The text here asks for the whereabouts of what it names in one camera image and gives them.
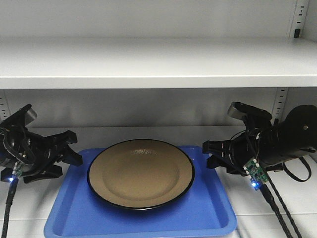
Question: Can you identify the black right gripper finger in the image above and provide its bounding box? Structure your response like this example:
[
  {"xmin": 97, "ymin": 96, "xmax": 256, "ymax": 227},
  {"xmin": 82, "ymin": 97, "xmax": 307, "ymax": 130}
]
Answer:
[
  {"xmin": 202, "ymin": 140, "xmax": 235, "ymax": 154},
  {"xmin": 206, "ymin": 154, "xmax": 229, "ymax": 169}
]

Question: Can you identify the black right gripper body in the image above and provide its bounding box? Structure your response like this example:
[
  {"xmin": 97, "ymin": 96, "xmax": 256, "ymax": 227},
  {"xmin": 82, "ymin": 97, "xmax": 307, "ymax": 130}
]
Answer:
[{"xmin": 217, "ymin": 133, "xmax": 260, "ymax": 176}]

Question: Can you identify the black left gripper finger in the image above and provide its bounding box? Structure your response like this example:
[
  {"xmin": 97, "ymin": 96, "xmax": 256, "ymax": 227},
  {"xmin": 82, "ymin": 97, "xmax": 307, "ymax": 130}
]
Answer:
[
  {"xmin": 44, "ymin": 130, "xmax": 78, "ymax": 154},
  {"xmin": 57, "ymin": 146, "xmax": 83, "ymax": 167}
]

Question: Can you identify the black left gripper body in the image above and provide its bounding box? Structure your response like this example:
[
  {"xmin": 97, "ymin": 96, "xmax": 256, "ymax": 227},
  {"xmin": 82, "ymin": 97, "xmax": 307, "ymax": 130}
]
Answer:
[{"xmin": 14, "ymin": 131, "xmax": 62, "ymax": 183}]

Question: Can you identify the blue plastic tray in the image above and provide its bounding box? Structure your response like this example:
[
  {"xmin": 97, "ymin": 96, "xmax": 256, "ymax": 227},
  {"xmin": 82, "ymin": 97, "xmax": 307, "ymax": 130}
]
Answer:
[{"xmin": 44, "ymin": 146, "xmax": 237, "ymax": 238}]

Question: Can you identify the tan plate with black rim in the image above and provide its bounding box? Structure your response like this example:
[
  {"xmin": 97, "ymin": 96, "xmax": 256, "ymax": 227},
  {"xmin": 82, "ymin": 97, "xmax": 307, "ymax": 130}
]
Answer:
[{"xmin": 87, "ymin": 139, "xmax": 195, "ymax": 210}]

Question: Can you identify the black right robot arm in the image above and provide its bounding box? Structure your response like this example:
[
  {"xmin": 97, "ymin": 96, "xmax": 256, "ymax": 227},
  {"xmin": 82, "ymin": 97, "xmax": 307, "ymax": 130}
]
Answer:
[{"xmin": 202, "ymin": 102, "xmax": 317, "ymax": 176}]

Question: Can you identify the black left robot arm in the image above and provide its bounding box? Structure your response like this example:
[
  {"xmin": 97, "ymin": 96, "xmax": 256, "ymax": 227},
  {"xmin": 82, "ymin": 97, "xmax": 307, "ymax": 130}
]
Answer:
[{"xmin": 0, "ymin": 126, "xmax": 83, "ymax": 183}]

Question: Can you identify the white cabinet shelf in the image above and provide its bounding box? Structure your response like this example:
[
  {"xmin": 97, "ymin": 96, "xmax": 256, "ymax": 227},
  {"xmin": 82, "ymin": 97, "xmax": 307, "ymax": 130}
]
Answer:
[{"xmin": 0, "ymin": 38, "xmax": 317, "ymax": 89}]

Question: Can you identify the green circuit board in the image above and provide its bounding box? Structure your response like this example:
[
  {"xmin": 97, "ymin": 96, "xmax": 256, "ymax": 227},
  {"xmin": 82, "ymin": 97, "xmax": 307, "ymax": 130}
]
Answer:
[
  {"xmin": 8, "ymin": 162, "xmax": 24, "ymax": 182},
  {"xmin": 243, "ymin": 158, "xmax": 268, "ymax": 190}
]

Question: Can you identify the left green circuit board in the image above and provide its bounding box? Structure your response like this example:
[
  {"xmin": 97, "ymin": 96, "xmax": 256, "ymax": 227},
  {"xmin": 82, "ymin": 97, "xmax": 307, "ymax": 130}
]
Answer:
[{"xmin": 8, "ymin": 162, "xmax": 24, "ymax": 182}]

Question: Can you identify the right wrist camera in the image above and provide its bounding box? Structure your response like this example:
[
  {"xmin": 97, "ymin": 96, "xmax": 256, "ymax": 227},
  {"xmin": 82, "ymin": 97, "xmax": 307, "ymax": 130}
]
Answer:
[{"xmin": 227, "ymin": 102, "xmax": 272, "ymax": 120}]

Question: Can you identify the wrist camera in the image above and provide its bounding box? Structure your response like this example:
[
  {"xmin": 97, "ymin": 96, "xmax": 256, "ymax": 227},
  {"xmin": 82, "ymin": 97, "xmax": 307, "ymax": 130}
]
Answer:
[
  {"xmin": 0, "ymin": 104, "xmax": 37, "ymax": 128},
  {"xmin": 227, "ymin": 102, "xmax": 272, "ymax": 120}
]

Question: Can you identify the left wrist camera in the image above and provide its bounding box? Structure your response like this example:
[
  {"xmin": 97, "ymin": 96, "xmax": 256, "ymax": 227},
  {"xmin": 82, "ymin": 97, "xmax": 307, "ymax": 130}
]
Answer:
[{"xmin": 0, "ymin": 104, "xmax": 37, "ymax": 128}]

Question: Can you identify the left black braided cable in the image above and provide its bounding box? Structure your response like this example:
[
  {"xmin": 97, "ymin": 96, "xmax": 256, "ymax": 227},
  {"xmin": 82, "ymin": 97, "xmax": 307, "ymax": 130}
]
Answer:
[{"xmin": 0, "ymin": 178, "xmax": 18, "ymax": 238}]

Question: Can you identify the black braided cable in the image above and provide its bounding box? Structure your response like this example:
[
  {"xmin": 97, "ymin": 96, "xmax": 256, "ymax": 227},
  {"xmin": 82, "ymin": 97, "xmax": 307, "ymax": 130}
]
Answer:
[
  {"xmin": 260, "ymin": 171, "xmax": 305, "ymax": 238},
  {"xmin": 0, "ymin": 178, "xmax": 18, "ymax": 238}
]

